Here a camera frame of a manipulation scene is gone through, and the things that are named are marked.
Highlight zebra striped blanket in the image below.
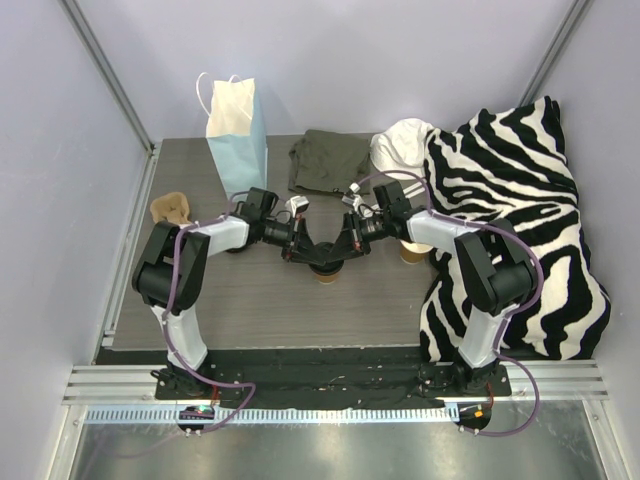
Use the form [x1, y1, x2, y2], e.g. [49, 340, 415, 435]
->
[425, 96, 611, 361]

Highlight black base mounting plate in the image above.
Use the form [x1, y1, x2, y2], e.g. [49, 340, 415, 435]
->
[151, 347, 512, 410]

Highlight brown paper coffee cup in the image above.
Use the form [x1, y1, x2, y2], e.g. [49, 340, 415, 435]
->
[311, 266, 341, 285]

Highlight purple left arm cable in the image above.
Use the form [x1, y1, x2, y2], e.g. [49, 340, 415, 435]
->
[162, 199, 259, 432]

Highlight light blue paper bag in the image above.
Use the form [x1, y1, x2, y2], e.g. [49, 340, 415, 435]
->
[195, 72, 268, 196]

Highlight brown cardboard cup carrier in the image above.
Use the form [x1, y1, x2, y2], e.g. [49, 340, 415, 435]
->
[150, 192, 190, 225]

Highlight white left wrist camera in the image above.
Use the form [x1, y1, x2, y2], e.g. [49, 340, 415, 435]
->
[285, 195, 310, 217]

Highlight olive green folded cloth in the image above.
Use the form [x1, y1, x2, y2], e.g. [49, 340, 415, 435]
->
[288, 129, 370, 195]

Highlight white slotted cable duct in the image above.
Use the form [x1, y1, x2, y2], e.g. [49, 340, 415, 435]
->
[85, 403, 459, 425]

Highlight white bucket hat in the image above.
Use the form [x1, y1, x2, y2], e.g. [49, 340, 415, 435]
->
[370, 118, 435, 180]

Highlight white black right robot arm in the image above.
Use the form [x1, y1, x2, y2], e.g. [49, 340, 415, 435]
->
[320, 180, 544, 395]

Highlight white paper straws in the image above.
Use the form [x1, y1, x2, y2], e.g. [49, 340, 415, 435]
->
[403, 181, 425, 198]

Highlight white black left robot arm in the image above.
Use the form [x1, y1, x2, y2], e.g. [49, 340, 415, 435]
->
[131, 187, 325, 399]

